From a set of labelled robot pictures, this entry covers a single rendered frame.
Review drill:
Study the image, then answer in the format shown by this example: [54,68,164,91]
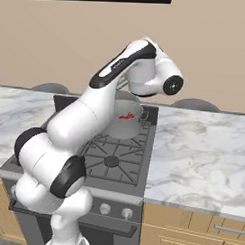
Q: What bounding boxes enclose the silver cooking pot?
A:
[103,89,152,141]

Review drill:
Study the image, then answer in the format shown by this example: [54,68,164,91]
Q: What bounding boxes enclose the black gas hob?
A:
[0,91,160,199]

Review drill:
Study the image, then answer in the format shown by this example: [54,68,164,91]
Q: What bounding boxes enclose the dark grey stool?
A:
[170,97,222,114]
[30,81,71,96]

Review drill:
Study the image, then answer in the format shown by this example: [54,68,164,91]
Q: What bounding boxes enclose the white stove knob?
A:
[120,208,135,221]
[98,203,112,216]

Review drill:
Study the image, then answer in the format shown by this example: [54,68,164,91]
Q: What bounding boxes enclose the grey oven door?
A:
[10,207,143,245]

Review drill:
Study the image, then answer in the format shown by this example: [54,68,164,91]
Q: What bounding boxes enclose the wooden drawer front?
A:
[140,201,245,245]

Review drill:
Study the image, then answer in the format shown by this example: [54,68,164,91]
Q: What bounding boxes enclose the wooden cupboard door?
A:
[0,171,30,245]
[139,224,225,245]

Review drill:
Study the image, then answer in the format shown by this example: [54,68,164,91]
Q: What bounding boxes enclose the silver drawer handle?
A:
[213,223,245,237]

